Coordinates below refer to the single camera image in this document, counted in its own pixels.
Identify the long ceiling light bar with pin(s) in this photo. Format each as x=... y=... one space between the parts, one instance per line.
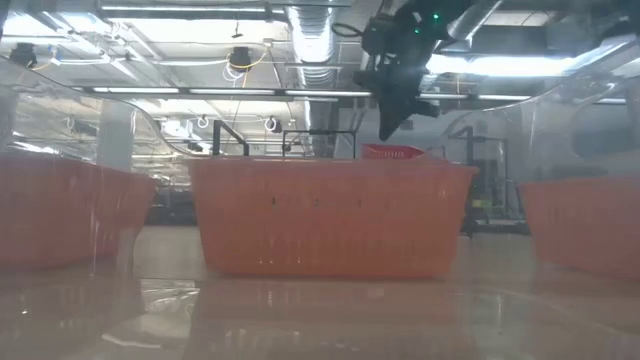
x=225 y=91

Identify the clear plastic basket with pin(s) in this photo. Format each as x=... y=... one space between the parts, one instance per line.
x=550 y=140
x=50 y=132

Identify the black ceiling device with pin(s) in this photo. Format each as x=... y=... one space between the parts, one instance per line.
x=23 y=54
x=240 y=57

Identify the bright ceiling light panel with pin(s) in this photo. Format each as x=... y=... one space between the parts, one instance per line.
x=500 y=66

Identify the orange slotted plastic basket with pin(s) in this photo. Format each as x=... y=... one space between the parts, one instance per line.
x=330 y=220
x=585 y=225

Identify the silver ribbed ventilation duct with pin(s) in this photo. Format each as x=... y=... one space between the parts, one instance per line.
x=312 y=40

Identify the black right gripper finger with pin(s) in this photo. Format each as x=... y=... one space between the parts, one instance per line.
x=392 y=117

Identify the black metal equipment stand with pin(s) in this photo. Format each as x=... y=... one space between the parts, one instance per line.
x=470 y=175

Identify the red slotted plastic basket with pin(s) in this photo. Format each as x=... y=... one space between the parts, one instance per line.
x=392 y=151
x=50 y=215

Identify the ceiling light tube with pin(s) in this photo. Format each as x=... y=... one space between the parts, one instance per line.
x=190 y=8

